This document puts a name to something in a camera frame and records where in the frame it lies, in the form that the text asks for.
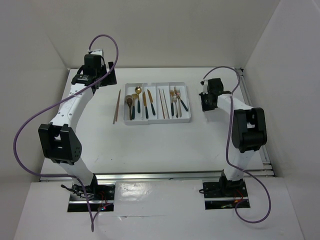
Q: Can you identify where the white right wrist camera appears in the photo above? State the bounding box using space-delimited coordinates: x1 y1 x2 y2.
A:
200 79 208 94

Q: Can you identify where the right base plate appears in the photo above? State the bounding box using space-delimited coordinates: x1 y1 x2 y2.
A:
199 182 251 210

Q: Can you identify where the metal chopstick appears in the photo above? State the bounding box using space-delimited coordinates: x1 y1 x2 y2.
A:
162 89 170 119

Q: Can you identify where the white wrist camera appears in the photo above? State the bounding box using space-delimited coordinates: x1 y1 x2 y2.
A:
88 48 104 58
200 79 208 94

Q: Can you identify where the brown chopstick pair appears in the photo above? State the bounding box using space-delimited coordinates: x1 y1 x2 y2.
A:
112 90 121 125

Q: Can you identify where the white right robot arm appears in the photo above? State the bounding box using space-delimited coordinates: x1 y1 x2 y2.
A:
199 78 267 197

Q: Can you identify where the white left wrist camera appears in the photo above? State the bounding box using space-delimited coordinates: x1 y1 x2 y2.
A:
88 48 104 58

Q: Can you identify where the aluminium rail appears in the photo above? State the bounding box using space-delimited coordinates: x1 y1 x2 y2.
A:
40 169 275 182

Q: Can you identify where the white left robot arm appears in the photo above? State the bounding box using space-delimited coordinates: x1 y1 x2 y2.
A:
38 49 117 200

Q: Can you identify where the gold knife green handle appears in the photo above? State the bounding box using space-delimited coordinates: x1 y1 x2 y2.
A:
147 89 156 116
142 91 149 119

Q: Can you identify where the white cutlery tray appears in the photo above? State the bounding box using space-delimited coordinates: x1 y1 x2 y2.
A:
123 82 191 126

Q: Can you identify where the gold fork green handle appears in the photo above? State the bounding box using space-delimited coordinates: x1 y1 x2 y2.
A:
169 90 175 117
174 87 189 112

